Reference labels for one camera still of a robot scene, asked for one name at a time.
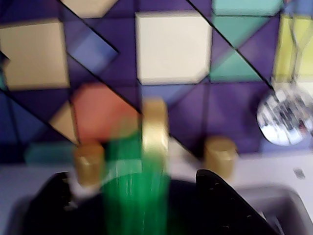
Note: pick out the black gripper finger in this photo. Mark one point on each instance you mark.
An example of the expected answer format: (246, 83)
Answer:
(220, 210)
(56, 215)

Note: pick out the green toy pineapple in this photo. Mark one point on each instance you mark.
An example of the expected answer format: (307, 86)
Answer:
(134, 200)

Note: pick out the gold tap knob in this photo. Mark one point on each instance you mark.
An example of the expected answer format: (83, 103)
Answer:
(220, 156)
(89, 164)

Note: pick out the gray sink basin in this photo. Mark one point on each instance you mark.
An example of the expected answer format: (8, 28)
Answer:
(283, 208)

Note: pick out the gold toy faucet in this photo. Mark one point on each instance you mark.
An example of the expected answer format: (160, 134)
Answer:
(155, 132)

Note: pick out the silver toy ladle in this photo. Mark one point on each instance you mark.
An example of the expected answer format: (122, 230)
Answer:
(283, 117)

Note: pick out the blue toy kitchen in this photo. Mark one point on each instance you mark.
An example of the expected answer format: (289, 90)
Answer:
(171, 49)

